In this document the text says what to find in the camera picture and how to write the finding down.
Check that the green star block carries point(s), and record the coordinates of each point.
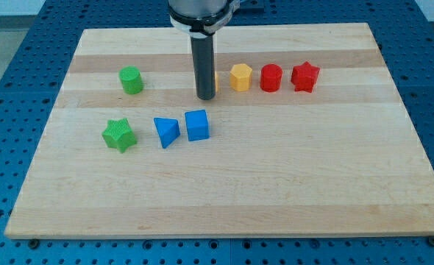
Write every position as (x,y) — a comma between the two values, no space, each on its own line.
(119,135)

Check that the red star block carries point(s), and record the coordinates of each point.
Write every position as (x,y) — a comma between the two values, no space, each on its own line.
(304,77)

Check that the blue cube block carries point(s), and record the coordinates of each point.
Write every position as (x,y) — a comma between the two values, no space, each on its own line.
(197,125)

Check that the blue triangle block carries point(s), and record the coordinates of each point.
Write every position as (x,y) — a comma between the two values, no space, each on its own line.
(167,130)

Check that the yellow block behind rod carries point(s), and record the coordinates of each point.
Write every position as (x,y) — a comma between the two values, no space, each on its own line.
(216,81)

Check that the yellow hexagon block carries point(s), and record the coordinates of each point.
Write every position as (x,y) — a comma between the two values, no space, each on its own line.
(240,77)

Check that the red cylinder block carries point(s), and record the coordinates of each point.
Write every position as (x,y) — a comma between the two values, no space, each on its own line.
(270,78)

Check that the wooden board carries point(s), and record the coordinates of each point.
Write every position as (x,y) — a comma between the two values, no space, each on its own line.
(342,161)

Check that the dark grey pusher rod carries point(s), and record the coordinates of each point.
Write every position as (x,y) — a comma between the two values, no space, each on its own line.
(204,67)

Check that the green cylinder block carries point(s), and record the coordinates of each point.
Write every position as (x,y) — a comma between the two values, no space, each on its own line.
(131,80)

